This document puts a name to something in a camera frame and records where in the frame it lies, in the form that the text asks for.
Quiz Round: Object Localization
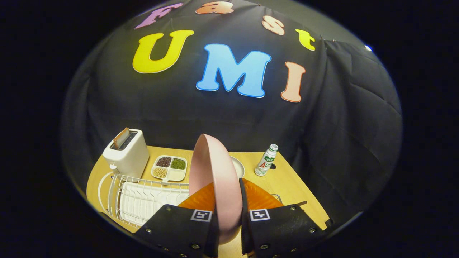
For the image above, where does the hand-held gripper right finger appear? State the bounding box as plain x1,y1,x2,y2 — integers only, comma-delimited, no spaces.
239,178,325,258

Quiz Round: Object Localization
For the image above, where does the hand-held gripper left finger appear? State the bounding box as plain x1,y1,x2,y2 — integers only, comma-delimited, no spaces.
134,182,220,258

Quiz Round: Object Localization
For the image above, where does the white wire dish rack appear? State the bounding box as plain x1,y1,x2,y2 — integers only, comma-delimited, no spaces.
98,171,190,229

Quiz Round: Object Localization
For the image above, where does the pink plate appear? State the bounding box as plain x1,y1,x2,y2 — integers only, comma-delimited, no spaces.
189,134,243,245

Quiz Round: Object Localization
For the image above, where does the beige round plate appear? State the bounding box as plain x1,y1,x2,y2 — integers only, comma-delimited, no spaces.
229,156,245,179

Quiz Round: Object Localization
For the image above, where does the white divided bean tray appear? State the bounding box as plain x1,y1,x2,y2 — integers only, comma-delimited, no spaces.
151,155,188,182

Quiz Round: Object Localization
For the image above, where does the white green milk bottle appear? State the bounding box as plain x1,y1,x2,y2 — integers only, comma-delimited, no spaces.
254,144,279,177

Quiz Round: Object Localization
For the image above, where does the white toaster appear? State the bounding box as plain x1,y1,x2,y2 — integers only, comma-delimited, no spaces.
103,129,150,178

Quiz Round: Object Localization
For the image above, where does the brown toast slice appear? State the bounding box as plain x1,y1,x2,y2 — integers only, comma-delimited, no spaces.
113,128,130,147

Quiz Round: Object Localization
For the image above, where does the black backdrop cloth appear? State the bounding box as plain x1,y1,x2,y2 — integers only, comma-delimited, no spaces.
61,0,403,230

